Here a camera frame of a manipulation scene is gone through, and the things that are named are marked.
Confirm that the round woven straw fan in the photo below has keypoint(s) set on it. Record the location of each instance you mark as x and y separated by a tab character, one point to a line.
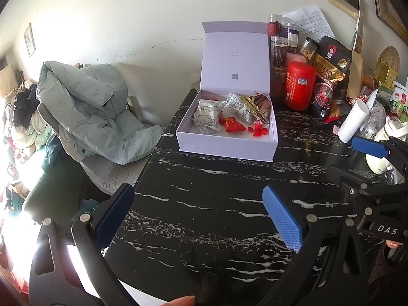
387	60

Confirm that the clear jar purple label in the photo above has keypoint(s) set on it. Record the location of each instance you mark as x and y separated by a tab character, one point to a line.
291	35

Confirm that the brown paper envelope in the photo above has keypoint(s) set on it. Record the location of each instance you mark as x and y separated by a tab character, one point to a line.
355	73

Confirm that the person's left hand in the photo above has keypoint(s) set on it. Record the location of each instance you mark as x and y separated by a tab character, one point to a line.
181	302

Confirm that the clear jar dark label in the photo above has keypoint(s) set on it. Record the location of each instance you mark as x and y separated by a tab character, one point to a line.
279	51

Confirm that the large black oat bag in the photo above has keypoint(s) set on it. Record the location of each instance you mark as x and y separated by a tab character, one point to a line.
331	79

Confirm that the white cardboard gift box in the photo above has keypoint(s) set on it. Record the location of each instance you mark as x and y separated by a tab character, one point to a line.
223	146

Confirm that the clear plastic bag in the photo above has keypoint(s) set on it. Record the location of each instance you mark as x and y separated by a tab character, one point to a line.
371	118

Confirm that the dark framed picture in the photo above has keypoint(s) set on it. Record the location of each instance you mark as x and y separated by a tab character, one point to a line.
390	6

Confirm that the white ceramic pot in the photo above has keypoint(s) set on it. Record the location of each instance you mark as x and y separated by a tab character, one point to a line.
379	162

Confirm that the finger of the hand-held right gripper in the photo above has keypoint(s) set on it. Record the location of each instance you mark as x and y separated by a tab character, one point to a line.
369	146
350	180

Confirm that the brown cereal packet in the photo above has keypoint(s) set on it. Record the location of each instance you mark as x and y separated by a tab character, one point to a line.
258	103

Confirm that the red plastic toy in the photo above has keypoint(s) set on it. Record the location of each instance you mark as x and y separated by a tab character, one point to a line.
258	129

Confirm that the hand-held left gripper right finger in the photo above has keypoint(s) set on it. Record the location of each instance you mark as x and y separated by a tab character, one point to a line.
283	220

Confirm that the red snack packet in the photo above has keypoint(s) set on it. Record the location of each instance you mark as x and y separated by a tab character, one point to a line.
232	125

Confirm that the white bread-print snack packet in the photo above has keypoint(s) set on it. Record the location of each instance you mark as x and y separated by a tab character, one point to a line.
231	103
244	113
207	114

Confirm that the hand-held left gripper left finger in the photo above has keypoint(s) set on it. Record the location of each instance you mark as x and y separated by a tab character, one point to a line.
116	213

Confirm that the brown cardboard box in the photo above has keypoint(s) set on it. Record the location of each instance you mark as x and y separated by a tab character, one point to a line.
7	76

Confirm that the small framed wall picture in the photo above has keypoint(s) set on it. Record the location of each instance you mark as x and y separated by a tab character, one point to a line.
29	40

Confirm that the clear plastic wrap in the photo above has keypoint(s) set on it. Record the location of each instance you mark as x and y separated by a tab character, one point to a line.
204	129

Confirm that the person's right hand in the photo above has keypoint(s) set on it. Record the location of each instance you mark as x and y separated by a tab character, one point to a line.
394	244

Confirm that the white paper roll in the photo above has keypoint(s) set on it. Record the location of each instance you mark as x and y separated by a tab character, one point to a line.
352	121

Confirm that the pile of clothes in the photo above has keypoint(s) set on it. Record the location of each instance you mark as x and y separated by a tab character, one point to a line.
25	114

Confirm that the printed paper sheet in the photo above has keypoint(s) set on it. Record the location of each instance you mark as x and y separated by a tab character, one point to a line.
314	19

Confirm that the orange snack packet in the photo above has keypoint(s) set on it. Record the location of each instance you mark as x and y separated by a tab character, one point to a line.
335	116

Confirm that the yellow-green carton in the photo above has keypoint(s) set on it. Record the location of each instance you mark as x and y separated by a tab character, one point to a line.
389	76

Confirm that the pink container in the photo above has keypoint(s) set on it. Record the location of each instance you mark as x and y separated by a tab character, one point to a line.
299	58

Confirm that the grey-green puffer jacket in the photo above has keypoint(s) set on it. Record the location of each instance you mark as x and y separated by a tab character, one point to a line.
89	108

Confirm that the green white food package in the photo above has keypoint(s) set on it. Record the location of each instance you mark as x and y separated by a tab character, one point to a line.
400	98

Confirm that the small black gold bag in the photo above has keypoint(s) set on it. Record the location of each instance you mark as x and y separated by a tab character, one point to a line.
308	49

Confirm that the clear jar brown contents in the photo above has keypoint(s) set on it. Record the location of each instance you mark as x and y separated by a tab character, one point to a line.
279	81

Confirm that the dark green sofa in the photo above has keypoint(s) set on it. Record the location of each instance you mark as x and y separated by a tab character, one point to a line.
54	194

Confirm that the clear jar red dried fruit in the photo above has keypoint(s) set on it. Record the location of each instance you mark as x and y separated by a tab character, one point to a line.
274	27

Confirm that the red plastic canister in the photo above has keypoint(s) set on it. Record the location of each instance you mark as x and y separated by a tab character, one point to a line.
299	86

